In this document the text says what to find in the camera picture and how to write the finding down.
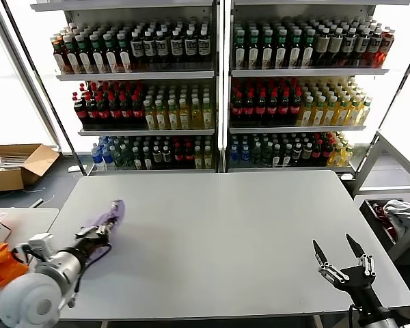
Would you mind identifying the open cardboard box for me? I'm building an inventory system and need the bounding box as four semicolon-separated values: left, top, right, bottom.
0;143;62;193

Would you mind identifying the dark slanted pole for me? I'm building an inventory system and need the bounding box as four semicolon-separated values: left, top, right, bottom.
1;0;87;177

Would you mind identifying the yellow juice bottle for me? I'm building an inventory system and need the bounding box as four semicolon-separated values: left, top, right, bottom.
359;97;373;126
202;97;214;130
342;143;355;167
167;98;180;131
329;143;343;167
325;96;339;127
348;96;363;126
312;96;327;127
300;96;314;127
337;95;351;127
155;99;168;131
143;99;156;131
191;98;204;130
178;98;191;131

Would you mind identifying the purple t-shirt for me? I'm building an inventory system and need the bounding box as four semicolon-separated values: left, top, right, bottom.
80;200;126;262

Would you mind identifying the red drink bottle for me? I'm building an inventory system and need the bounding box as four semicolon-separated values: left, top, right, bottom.
379;29;396;68

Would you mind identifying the black plastic crate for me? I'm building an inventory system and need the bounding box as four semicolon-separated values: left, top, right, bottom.
360;198;410;256

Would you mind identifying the dark bottle green neck label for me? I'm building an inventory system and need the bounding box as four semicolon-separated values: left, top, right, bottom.
301;29;315;68
77;33;92;74
275;29;288;68
64;33;79;74
288;29;302;68
247;29;260;68
261;29;275;68
234;29;247;68
117;32;132;73
103;32;118;73
90;33;105;74

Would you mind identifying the white packing material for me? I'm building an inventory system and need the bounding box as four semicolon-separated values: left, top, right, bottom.
0;152;33;171

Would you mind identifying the white crumpled garment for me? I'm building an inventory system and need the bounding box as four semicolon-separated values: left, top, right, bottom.
382;200;410;240

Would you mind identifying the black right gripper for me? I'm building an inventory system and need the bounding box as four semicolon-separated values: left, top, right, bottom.
312;233;386;314

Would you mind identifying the white metal shelf rack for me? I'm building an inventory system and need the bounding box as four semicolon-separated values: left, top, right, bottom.
225;0;410;174
30;0;223;176

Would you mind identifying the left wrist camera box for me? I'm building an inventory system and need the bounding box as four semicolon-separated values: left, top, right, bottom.
13;233;55;264

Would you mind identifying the red crumpled garment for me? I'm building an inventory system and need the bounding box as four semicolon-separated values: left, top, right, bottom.
371;202;398;242

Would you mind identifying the grey metal cart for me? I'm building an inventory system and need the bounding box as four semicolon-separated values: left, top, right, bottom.
351;131;410;266

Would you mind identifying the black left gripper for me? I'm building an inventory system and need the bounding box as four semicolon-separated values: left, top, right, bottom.
72;201;120;264

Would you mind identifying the dark bottle black white label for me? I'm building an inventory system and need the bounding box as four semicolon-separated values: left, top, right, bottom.
170;29;185;64
355;27;370;66
155;30;169;64
197;29;211;63
131;31;145;64
342;27;357;66
184;29;198;64
143;30;157;64
368;29;383;66

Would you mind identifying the dark bottle beige label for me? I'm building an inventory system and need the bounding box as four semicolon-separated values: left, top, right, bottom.
329;27;343;66
316;27;331;66

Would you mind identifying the reddish tea bottle white label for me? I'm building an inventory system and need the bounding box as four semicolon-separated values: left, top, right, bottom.
53;35;66;74

